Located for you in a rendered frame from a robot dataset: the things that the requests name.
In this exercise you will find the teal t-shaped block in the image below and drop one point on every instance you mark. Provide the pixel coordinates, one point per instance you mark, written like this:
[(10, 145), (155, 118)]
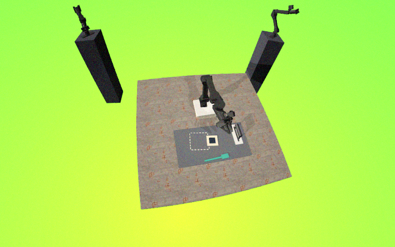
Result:
[(223, 156)]

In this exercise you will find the cream tile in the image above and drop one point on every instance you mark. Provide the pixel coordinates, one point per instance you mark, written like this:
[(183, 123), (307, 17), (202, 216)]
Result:
[(212, 140)]

